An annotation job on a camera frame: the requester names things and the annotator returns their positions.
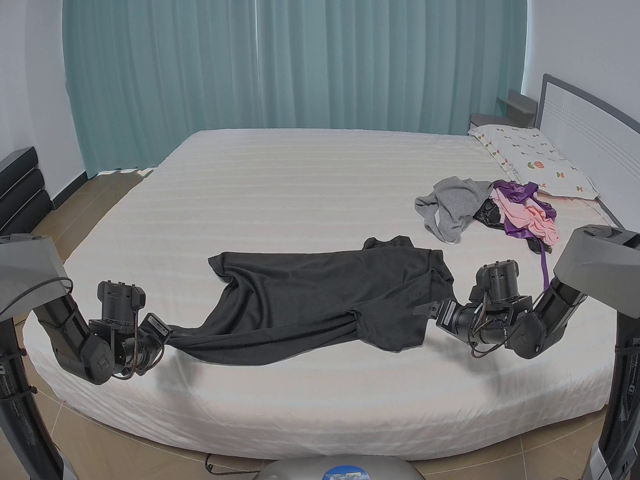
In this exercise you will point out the blue-green curtain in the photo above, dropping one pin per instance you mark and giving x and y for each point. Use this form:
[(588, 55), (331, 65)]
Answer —
[(390, 48), (160, 68)]

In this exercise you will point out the black T-shirt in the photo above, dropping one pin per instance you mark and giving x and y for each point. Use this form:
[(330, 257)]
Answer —
[(300, 288)]

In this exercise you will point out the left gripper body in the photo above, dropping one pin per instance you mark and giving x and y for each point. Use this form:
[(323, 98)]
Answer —
[(157, 325)]

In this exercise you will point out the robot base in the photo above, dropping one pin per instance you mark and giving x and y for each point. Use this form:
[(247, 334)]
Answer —
[(335, 468)]

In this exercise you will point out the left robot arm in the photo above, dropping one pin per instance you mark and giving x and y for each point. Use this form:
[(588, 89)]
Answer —
[(80, 338)]

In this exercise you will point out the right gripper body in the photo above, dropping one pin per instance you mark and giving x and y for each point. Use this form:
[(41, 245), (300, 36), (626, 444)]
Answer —
[(452, 318)]

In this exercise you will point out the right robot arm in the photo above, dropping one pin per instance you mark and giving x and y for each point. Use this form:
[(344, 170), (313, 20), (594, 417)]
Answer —
[(560, 298)]

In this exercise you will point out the pink garment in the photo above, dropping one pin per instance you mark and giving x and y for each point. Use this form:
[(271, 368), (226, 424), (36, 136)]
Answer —
[(535, 220)]

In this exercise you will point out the black glossy garment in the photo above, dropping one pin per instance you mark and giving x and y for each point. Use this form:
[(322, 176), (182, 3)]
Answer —
[(487, 215)]

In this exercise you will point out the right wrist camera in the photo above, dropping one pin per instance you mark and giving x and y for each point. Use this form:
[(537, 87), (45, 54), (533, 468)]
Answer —
[(482, 278)]

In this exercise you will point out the white printed pillow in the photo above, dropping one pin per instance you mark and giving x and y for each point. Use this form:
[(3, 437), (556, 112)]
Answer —
[(540, 160)]

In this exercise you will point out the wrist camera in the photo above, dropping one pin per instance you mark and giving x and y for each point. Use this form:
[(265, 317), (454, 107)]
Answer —
[(482, 278), (140, 299)]

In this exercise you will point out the grey garment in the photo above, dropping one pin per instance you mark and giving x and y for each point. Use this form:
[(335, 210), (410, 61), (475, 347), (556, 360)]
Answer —
[(457, 198)]

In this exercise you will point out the grey bedside table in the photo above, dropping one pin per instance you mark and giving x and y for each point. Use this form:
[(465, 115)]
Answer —
[(517, 105)]

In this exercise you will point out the black chest of drawers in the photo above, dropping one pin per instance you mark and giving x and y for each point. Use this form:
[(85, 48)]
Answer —
[(22, 188)]

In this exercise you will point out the bed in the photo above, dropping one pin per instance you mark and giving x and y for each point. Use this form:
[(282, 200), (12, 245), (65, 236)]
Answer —
[(300, 193)]

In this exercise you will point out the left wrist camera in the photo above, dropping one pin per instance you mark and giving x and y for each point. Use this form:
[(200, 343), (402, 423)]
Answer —
[(140, 299)]

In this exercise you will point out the purple garment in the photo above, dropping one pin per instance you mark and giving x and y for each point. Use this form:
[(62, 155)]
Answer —
[(517, 190)]

